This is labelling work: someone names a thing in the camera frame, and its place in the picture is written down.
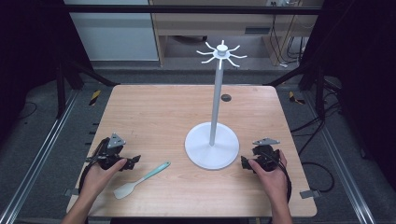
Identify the teal and white silicone spatula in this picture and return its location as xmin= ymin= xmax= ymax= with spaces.
xmin=113 ymin=161 xmax=172 ymax=201

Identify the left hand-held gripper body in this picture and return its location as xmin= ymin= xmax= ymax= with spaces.
xmin=86 ymin=133 xmax=134 ymax=172

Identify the aluminium floor rail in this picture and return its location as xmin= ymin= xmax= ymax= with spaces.
xmin=0 ymin=89 xmax=79 ymax=224
xmin=302 ymin=91 xmax=378 ymax=224

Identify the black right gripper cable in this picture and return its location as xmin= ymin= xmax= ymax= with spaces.
xmin=263 ymin=151 xmax=293 ymax=203

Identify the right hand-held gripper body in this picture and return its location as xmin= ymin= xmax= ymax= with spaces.
xmin=250 ymin=137 xmax=282 ymax=173

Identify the bundle of hanging black cables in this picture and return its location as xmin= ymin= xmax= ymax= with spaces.
xmin=268 ymin=1 xmax=310 ymax=68

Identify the black floor cable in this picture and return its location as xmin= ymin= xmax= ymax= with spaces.
xmin=290 ymin=101 xmax=342 ymax=194

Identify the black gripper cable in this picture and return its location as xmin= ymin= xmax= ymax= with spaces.
xmin=263 ymin=151 xmax=293 ymax=203
xmin=78 ymin=138 xmax=108 ymax=194

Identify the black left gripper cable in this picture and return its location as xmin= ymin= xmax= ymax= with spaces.
xmin=78 ymin=138 xmax=108 ymax=194

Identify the black metal frame stand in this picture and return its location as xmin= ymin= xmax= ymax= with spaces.
xmin=55 ymin=54 xmax=121 ymax=119
xmin=263 ymin=57 xmax=329 ymax=121

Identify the black horizontal frame bar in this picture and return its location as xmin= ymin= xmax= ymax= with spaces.
xmin=61 ymin=4 xmax=323 ymax=16

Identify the yellow and black striped tape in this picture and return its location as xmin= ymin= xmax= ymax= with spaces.
xmin=288 ymin=91 xmax=306 ymax=105
xmin=89 ymin=90 xmax=103 ymax=107

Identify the person's left hand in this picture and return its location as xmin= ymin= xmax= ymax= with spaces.
xmin=80 ymin=158 xmax=128 ymax=201

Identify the white hook rack stand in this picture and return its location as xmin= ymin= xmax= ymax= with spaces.
xmin=184 ymin=39 xmax=248 ymax=171

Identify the person's right hand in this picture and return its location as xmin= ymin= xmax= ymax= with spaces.
xmin=247 ymin=149 xmax=290 ymax=208

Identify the white cabinet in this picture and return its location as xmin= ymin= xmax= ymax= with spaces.
xmin=63 ymin=0 xmax=160 ymax=62

